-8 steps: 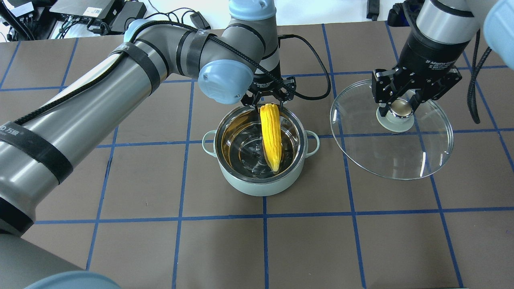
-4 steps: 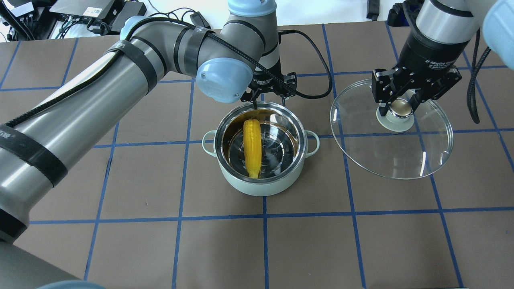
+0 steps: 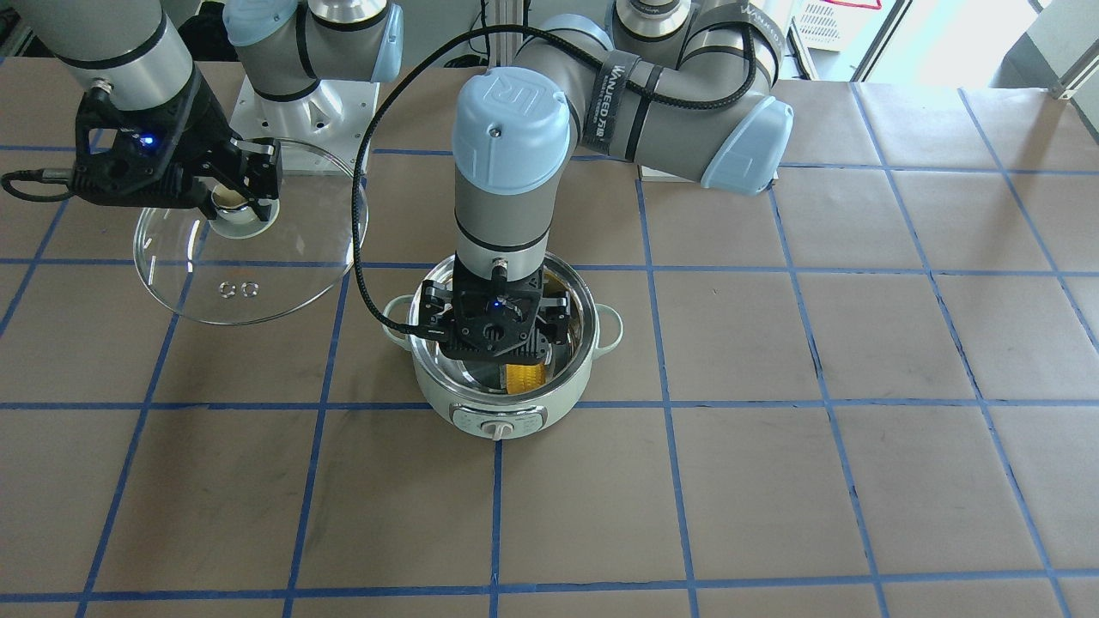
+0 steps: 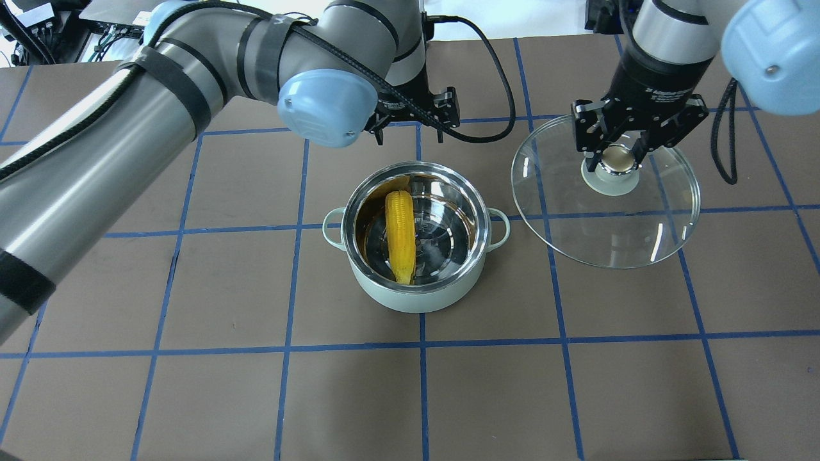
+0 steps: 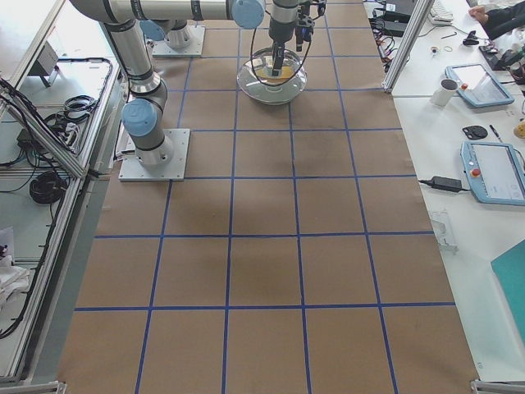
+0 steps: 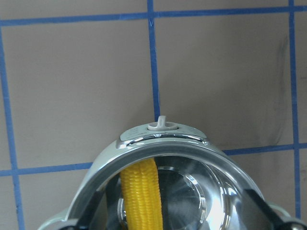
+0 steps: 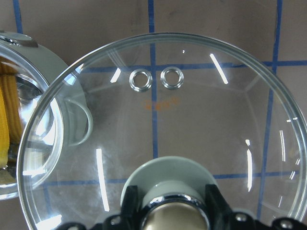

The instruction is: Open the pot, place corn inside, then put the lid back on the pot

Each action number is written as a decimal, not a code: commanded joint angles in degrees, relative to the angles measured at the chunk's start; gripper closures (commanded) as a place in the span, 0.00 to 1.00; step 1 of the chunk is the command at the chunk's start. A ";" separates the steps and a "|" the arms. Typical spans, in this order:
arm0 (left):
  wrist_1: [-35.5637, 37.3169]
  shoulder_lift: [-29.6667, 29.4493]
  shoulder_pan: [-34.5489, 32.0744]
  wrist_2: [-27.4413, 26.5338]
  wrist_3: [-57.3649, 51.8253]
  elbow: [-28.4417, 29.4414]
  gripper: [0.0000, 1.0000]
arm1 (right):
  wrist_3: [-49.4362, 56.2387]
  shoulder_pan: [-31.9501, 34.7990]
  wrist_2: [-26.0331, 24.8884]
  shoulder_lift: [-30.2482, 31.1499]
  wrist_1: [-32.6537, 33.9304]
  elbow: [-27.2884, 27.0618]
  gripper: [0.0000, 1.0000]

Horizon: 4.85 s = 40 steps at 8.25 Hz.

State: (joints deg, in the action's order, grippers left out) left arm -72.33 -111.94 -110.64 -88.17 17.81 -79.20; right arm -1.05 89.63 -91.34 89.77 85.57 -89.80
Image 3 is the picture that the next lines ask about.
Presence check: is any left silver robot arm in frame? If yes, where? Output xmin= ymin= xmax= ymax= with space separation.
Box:
xmin=417 ymin=1 xmax=793 ymax=365

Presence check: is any pale green electric pot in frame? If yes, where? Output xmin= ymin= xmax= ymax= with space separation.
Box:
xmin=382 ymin=253 xmax=623 ymax=441

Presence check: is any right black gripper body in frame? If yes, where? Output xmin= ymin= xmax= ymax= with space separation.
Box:
xmin=70 ymin=68 xmax=242 ymax=209

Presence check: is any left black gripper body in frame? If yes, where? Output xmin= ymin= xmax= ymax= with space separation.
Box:
xmin=440 ymin=260 xmax=550 ymax=363

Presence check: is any yellow corn cob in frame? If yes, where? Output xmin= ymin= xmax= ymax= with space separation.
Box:
xmin=503 ymin=363 xmax=547 ymax=395

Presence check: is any glass pot lid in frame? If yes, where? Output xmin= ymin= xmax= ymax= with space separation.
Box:
xmin=133 ymin=140 xmax=362 ymax=325

